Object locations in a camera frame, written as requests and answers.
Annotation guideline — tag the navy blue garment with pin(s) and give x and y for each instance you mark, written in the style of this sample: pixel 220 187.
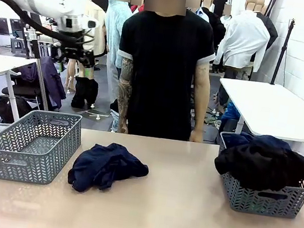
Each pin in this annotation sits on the navy blue garment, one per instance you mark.
pixel 272 141
pixel 91 165

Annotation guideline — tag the mannequin in dark patterned jacket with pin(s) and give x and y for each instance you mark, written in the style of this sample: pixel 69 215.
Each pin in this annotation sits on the mannequin in dark patterned jacket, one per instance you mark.
pixel 219 30

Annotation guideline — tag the mannequin in light blue fleece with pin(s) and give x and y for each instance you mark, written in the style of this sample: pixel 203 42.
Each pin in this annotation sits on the mannequin in light blue fleece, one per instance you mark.
pixel 114 29

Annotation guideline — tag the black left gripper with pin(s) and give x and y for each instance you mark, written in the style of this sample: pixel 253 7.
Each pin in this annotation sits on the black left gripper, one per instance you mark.
pixel 75 55

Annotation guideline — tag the mannequin in red jacket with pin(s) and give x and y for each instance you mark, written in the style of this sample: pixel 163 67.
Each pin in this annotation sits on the mannequin in red jacket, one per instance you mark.
pixel 136 7

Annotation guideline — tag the blue bag under table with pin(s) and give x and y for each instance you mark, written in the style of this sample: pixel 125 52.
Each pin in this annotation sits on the blue bag under table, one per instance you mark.
pixel 230 113

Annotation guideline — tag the mannequin in maroon top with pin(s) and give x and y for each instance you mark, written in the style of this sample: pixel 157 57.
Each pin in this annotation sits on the mannequin in maroon top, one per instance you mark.
pixel 70 77

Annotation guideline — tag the large white table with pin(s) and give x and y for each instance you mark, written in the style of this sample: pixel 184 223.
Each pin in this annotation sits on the large white table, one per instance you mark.
pixel 282 115

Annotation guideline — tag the mannequin in white shirt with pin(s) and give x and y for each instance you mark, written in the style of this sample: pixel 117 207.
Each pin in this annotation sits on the mannequin in white shirt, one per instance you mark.
pixel 244 39

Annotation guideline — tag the mannequin in cream jacket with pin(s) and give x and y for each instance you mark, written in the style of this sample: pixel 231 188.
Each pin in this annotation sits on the mannequin in cream jacket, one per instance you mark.
pixel 100 38

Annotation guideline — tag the black computer monitor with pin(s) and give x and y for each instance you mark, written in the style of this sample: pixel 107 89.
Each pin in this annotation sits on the black computer monitor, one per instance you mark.
pixel 3 26

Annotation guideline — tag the black trousers at mannequin feet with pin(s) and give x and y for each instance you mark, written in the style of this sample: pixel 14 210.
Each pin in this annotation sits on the black trousers at mannequin feet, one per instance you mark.
pixel 85 93

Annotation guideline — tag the person's left hand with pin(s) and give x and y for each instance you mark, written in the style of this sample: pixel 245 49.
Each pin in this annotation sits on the person's left hand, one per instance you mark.
pixel 196 136

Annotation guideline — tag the black post with silver cap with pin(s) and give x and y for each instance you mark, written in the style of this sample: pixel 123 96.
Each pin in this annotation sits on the black post with silver cap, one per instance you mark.
pixel 36 46

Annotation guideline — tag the mannequin in pale blue shirt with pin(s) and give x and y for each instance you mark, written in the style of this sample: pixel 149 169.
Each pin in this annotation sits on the mannequin in pale blue shirt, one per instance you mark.
pixel 201 13

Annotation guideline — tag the black office chair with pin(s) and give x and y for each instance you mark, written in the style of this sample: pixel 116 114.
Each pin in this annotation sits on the black office chair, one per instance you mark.
pixel 22 90

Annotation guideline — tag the black backpack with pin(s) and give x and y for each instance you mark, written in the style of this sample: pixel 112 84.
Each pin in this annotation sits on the black backpack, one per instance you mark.
pixel 8 108

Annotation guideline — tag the person's left forearm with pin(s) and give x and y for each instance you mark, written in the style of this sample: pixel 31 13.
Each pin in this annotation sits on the person's left forearm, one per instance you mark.
pixel 199 112

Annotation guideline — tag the grey step stool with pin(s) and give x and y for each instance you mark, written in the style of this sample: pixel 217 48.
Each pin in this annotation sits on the grey step stool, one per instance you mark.
pixel 17 45

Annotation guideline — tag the purple jacket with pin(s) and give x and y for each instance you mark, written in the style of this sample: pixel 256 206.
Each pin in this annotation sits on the purple jacket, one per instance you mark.
pixel 51 83

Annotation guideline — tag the black garment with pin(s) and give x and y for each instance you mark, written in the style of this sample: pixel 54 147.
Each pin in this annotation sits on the black garment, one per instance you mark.
pixel 260 166

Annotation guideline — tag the tall black tripod stand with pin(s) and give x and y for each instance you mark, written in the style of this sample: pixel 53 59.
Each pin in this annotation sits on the tall black tripod stand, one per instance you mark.
pixel 283 53

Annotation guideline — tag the person's tattooed right forearm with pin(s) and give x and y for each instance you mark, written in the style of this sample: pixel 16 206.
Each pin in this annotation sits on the person's tattooed right forearm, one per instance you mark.
pixel 122 101

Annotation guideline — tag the white mannequin base stand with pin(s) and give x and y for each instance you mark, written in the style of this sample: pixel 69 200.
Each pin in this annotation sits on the white mannequin base stand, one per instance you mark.
pixel 98 115

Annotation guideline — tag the black and denim dropped trousers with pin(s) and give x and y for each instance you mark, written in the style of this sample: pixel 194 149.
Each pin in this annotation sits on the black and denim dropped trousers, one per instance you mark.
pixel 114 114

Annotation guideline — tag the person's right hand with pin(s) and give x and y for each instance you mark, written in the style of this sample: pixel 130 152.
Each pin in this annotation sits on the person's right hand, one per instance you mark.
pixel 124 129

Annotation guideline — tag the person in black T-shirt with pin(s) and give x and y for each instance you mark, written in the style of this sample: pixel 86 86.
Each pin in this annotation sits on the person in black T-shirt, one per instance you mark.
pixel 159 78

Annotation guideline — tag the mannequin in black white jacket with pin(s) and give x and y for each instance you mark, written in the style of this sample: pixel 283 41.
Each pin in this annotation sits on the mannequin in black white jacket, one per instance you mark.
pixel 269 31

